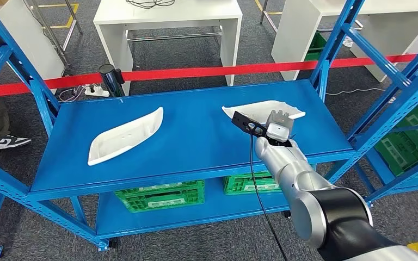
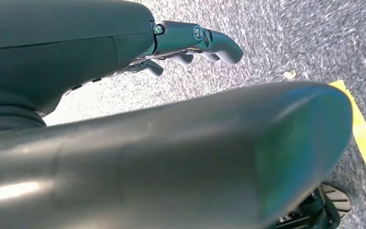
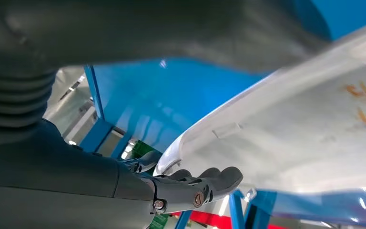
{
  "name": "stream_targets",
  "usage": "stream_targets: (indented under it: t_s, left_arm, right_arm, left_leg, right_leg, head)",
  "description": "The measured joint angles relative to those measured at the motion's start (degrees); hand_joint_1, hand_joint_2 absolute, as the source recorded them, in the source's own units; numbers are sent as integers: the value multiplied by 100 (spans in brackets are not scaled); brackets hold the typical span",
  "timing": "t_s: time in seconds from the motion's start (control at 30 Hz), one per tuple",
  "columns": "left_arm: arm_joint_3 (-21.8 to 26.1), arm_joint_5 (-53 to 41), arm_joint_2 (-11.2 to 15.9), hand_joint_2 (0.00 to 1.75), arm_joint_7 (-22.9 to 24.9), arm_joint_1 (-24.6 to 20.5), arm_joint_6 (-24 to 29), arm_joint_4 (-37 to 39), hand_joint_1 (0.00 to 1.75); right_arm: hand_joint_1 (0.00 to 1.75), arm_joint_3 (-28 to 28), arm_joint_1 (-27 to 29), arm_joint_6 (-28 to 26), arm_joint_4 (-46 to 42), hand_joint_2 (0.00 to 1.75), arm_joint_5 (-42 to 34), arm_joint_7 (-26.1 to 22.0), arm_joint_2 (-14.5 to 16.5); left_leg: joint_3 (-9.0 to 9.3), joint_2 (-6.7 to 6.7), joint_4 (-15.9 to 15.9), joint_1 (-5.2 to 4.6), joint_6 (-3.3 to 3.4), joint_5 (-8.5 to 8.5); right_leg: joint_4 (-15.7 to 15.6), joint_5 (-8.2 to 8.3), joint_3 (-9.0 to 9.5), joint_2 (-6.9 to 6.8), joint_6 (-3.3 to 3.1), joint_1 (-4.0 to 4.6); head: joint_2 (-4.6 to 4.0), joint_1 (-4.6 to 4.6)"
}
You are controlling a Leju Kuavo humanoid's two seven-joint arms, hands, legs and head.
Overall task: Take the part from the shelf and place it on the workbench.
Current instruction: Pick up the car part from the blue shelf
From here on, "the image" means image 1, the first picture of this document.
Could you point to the red barrier belt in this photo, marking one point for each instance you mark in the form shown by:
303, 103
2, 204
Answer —
194, 72

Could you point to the yellow floor tape square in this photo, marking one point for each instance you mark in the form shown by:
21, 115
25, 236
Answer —
72, 16

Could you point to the chrome metal frame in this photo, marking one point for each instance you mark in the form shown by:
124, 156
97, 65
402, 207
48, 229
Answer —
70, 36

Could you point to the silver black robot right arm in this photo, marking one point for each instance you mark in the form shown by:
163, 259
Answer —
288, 165

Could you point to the white cabinet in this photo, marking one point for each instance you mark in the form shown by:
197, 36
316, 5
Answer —
21, 39

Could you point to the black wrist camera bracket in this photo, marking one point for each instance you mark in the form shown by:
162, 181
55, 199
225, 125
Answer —
243, 122

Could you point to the white plastic shell part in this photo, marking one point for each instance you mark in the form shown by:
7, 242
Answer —
122, 138
256, 110

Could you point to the white power strip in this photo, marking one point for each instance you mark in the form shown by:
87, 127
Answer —
97, 91

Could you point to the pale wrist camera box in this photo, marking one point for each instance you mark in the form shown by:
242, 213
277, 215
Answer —
277, 132

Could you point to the person's black white shoe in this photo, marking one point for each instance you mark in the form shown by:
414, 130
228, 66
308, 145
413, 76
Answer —
9, 143

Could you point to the black stanchion post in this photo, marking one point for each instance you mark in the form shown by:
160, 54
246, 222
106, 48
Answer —
111, 81

